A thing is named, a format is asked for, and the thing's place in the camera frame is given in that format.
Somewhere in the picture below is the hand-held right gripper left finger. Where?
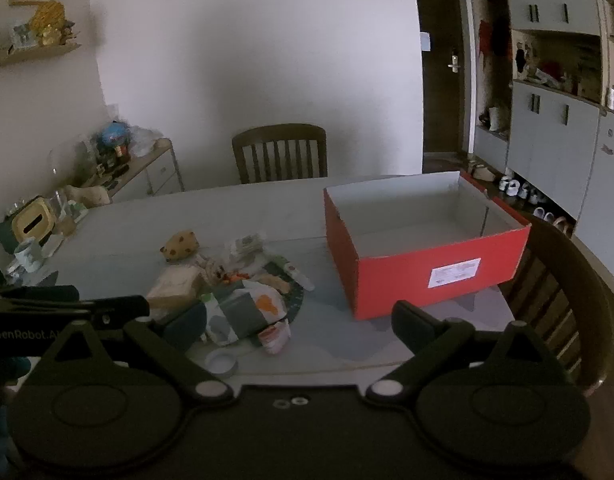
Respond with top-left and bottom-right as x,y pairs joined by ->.
34,305 -> 235,406

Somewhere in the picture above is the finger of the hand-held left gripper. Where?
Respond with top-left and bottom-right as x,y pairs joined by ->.
0,285 -> 81,304
62,294 -> 151,324

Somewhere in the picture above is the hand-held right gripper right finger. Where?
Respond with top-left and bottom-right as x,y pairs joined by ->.
364,300 -> 568,406

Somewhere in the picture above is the tan paper packet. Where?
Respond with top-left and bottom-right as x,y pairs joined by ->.
146,264 -> 208,311

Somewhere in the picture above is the red cardboard box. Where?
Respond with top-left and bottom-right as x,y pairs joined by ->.
323,170 -> 532,321

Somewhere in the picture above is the white packet orange print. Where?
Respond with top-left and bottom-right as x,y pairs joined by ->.
202,280 -> 288,346

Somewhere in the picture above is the small white toy figure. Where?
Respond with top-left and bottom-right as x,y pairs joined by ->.
197,255 -> 228,286

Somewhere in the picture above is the spotted yellow plush toy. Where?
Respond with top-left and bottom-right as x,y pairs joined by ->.
159,230 -> 200,263

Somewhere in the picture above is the small white red packet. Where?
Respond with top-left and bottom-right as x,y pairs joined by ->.
259,320 -> 292,356

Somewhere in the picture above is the white plastic packet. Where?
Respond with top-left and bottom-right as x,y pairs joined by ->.
224,232 -> 268,261

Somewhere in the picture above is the small white plastic tube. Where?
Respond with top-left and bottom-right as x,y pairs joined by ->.
269,255 -> 315,291

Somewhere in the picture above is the white mug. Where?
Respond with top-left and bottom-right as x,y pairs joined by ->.
13,239 -> 44,273

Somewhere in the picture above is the yellow green tissue box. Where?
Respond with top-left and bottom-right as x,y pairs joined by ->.
0,197 -> 58,256

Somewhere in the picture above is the clear glass cup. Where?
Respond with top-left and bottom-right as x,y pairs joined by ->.
52,187 -> 80,236

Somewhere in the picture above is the round dark green mat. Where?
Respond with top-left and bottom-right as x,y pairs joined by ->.
207,255 -> 305,346

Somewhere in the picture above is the beige plush toy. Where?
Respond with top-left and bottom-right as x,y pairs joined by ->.
62,185 -> 112,207

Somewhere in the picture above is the low white cabinet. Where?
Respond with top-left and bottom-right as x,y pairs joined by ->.
82,139 -> 184,198

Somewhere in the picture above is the dark door mat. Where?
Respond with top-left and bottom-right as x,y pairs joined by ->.
424,152 -> 475,171

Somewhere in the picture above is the white plastic bag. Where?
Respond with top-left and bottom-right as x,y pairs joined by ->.
129,125 -> 160,156

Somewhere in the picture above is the row of shoes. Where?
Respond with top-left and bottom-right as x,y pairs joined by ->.
469,162 -> 570,233

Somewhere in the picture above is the blue globe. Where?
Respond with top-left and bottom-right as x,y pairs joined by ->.
99,121 -> 132,148

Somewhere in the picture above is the wooden dining chair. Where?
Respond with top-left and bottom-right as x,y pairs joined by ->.
232,123 -> 328,185
499,212 -> 614,396

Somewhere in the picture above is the dark wooden door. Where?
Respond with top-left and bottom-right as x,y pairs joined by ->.
412,0 -> 468,157

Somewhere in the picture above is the yellow ornament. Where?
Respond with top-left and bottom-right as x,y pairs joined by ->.
29,1 -> 68,43

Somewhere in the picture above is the red hanging ornament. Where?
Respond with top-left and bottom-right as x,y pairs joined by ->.
478,20 -> 495,58

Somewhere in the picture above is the large grey wall cupboard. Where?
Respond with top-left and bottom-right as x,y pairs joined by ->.
464,0 -> 614,281

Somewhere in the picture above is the wooden wall shelf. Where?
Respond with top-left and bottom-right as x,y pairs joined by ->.
0,42 -> 82,67

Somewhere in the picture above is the small white photo frame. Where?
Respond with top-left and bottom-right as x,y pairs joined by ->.
9,21 -> 32,53

